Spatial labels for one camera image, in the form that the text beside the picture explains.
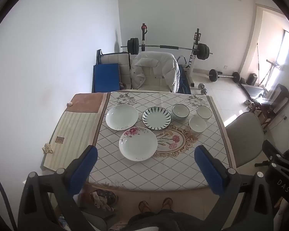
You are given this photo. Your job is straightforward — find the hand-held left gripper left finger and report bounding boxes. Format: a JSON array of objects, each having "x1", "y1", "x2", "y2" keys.
[{"x1": 18, "y1": 146, "x2": 98, "y2": 231}]

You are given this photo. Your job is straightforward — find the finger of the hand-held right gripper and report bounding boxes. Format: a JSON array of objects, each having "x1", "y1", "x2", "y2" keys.
[{"x1": 262, "y1": 140, "x2": 281, "y2": 164}]

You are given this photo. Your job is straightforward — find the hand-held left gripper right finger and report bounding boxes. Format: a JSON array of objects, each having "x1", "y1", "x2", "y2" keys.
[{"x1": 195, "y1": 145, "x2": 274, "y2": 231}]

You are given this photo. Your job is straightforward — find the plain white bowl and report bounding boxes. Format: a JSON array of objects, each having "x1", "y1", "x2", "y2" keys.
[{"x1": 188, "y1": 116, "x2": 207, "y2": 133}]

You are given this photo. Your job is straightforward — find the white plate pink flowers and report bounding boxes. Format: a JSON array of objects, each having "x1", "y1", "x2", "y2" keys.
[{"x1": 118, "y1": 127, "x2": 158, "y2": 161}]

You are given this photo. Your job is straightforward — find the white bowl dark rim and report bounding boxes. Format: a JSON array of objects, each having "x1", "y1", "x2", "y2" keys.
[{"x1": 196, "y1": 105, "x2": 212, "y2": 120}]

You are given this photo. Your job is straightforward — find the plain white plate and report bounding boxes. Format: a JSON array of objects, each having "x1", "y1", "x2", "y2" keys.
[{"x1": 105, "y1": 104, "x2": 139, "y2": 130}]

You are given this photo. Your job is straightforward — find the light blue bowl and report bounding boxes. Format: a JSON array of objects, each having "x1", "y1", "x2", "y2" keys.
[{"x1": 171, "y1": 104, "x2": 190, "y2": 121}]

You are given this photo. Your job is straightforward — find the white plate dark striped rim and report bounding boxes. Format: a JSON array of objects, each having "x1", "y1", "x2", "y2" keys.
[{"x1": 142, "y1": 106, "x2": 171, "y2": 131}]

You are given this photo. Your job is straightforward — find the short barbell black plates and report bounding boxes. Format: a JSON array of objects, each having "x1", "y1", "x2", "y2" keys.
[{"x1": 208, "y1": 69, "x2": 241, "y2": 83}]

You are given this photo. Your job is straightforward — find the barbell with black plates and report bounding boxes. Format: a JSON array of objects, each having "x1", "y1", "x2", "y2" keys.
[{"x1": 121, "y1": 38, "x2": 213, "y2": 60}]

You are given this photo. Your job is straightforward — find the grey chair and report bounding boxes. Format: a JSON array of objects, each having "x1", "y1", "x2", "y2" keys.
[{"x1": 225, "y1": 112, "x2": 265, "y2": 169}]

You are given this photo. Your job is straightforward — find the dark basket with white cloths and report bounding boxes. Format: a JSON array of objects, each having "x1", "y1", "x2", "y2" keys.
[{"x1": 90, "y1": 190, "x2": 118, "y2": 212}]

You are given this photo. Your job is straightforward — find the beige striped brown mat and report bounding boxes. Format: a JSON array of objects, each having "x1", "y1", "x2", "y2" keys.
[{"x1": 42, "y1": 93, "x2": 111, "y2": 171}]

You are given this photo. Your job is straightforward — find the diamond patterned floral tablecloth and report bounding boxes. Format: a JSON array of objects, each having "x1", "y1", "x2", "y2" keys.
[{"x1": 88, "y1": 91, "x2": 236, "y2": 192}]

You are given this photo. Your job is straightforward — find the dark wooden chair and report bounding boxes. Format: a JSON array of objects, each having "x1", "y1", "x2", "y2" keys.
[{"x1": 252, "y1": 84, "x2": 289, "y2": 131}]

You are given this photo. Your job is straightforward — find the colourful plastic bag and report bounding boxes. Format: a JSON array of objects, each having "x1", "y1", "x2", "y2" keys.
[{"x1": 58, "y1": 215, "x2": 71, "y2": 231}]

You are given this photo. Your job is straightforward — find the black treadmill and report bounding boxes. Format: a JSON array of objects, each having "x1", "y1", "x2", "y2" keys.
[{"x1": 239, "y1": 83, "x2": 268, "y2": 100}]

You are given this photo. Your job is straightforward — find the person's dark clothing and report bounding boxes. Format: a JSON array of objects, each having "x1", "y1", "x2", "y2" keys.
[{"x1": 126, "y1": 209, "x2": 208, "y2": 231}]

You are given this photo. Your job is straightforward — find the small black bin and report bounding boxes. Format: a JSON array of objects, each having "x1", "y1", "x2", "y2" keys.
[{"x1": 247, "y1": 73, "x2": 259, "y2": 86}]

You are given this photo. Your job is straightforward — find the blue foam mat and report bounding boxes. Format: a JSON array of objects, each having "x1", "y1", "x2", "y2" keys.
[{"x1": 93, "y1": 63, "x2": 121, "y2": 93}]

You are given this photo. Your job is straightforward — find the dark blue weight bench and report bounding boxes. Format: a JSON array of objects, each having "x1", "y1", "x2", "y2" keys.
[{"x1": 178, "y1": 64, "x2": 192, "y2": 94}]

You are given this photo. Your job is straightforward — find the window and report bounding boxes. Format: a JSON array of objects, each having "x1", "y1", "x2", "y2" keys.
[{"x1": 277, "y1": 29, "x2": 289, "y2": 65}]

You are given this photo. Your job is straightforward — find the white puffer jacket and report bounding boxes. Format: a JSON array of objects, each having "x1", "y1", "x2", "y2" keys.
[{"x1": 130, "y1": 51, "x2": 180, "y2": 93}]

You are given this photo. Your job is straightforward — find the cream quilted folding chair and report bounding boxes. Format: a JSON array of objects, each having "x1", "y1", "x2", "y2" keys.
[{"x1": 96, "y1": 49, "x2": 132, "y2": 89}]

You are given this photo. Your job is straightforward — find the cream padded chair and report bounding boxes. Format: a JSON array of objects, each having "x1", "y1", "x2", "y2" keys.
[{"x1": 135, "y1": 66, "x2": 171, "y2": 92}]

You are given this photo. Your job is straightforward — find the white weight bench rack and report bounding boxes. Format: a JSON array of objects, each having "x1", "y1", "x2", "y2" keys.
[{"x1": 138, "y1": 23, "x2": 203, "y2": 87}]

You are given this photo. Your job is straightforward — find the grey exercise machine frame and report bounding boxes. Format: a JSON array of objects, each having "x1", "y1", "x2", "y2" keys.
[{"x1": 259, "y1": 59, "x2": 282, "y2": 87}]

